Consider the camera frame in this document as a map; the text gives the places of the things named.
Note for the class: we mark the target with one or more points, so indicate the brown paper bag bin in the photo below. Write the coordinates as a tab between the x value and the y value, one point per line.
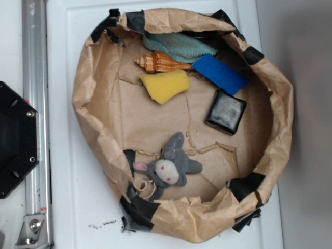
121	123

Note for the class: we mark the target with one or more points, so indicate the yellow sponge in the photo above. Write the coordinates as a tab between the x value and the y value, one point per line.
162	87

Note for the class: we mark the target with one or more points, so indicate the gray plush donkey toy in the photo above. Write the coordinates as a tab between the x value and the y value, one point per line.
171	169

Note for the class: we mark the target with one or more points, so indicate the black square block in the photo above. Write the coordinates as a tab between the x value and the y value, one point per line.
226	112

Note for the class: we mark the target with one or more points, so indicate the brown striped seashell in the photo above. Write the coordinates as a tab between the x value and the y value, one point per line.
160	61

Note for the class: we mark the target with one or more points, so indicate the blue sponge block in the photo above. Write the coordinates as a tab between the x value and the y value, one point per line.
220	74

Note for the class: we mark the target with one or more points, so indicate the teal cloth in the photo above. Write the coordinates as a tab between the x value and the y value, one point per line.
180	47

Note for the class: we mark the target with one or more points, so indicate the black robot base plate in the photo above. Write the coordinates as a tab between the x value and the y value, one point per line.
19	149

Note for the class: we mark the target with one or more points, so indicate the aluminium extrusion rail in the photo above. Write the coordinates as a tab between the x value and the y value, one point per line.
35	90

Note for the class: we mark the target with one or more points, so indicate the metal corner bracket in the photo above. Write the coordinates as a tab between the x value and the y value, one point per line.
33	233

